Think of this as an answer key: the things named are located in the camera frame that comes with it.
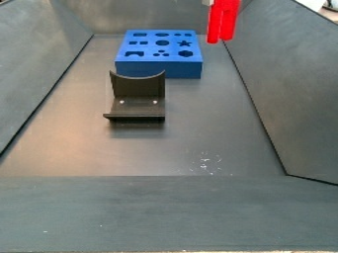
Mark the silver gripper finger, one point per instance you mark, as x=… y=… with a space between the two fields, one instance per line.
x=208 y=2

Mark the red square-circle peg object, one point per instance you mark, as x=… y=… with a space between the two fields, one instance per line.
x=222 y=20

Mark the blue shape sorting board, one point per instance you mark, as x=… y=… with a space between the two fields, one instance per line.
x=151 y=51

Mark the black curved holder stand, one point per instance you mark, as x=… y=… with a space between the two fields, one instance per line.
x=139 y=97

